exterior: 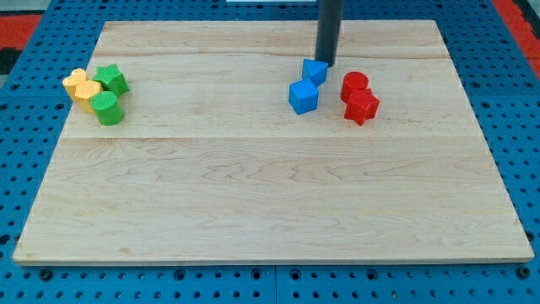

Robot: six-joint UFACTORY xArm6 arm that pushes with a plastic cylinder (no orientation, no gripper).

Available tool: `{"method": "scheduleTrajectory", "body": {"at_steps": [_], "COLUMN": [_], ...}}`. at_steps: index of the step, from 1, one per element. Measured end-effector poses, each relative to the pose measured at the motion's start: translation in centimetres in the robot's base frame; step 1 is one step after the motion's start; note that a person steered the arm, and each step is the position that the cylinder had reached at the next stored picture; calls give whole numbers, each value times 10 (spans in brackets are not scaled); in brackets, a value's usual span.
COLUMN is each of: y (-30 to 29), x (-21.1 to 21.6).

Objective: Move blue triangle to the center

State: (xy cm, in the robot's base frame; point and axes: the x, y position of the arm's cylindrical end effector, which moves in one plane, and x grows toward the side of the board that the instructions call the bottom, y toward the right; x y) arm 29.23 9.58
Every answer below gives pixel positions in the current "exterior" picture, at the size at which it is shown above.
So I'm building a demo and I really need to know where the blue triangle block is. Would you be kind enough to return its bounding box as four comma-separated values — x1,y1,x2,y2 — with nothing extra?
302,58,328,87

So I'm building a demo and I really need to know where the light wooden board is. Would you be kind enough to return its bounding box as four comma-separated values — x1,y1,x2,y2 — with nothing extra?
13,19,534,266

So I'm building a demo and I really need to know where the blue cube block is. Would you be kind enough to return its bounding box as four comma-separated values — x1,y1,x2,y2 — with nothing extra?
289,79,319,115

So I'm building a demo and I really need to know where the red star block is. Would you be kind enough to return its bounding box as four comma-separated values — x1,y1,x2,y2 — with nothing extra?
344,89,380,126

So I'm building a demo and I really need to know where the red cylinder block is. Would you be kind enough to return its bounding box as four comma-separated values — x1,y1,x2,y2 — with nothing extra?
340,71,369,103

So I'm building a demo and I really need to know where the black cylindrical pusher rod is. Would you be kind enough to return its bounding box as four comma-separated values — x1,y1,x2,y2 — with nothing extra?
315,0,344,68

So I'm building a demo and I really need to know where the green cylinder block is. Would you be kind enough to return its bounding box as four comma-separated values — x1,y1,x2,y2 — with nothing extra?
90,91,124,126

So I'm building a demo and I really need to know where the green star block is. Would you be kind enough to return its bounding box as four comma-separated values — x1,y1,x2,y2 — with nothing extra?
93,63,129,97

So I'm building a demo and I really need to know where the yellow hexagon block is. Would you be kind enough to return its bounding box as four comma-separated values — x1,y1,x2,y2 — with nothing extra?
74,80,103,114

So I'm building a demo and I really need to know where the yellow heart block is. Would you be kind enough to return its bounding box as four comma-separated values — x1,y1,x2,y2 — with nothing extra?
62,68,88,101

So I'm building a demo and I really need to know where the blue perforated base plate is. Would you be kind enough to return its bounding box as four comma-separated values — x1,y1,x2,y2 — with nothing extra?
1,0,539,303

